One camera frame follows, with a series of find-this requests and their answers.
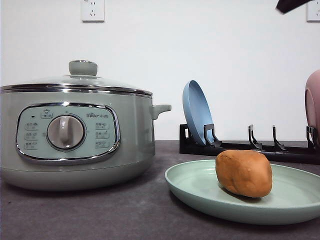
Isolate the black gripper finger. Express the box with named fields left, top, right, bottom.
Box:
left=275, top=0, right=312, bottom=14

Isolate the brown potato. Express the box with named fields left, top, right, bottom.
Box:
left=215, top=149, right=273, bottom=198

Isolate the green plate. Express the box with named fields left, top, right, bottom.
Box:
left=165, top=159, right=320, bottom=225

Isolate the glass steamer lid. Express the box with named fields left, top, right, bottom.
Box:
left=0, top=60, right=152, bottom=97

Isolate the pink plate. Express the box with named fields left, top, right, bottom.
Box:
left=304, top=69, right=320, bottom=131

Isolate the blue plate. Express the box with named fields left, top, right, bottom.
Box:
left=182, top=80, right=214, bottom=145

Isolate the black plate rack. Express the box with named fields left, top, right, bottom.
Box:
left=179, top=124, right=320, bottom=165

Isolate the green electric steamer pot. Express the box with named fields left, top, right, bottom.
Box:
left=0, top=89, right=172, bottom=191

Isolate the white wall socket right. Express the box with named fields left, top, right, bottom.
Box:
left=306, top=0, right=320, bottom=24

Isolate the white wall socket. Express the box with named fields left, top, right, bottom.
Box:
left=80, top=0, right=105, bottom=24
left=306, top=0, right=320, bottom=24

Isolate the white wall socket left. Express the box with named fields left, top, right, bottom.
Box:
left=80, top=0, right=105, bottom=24

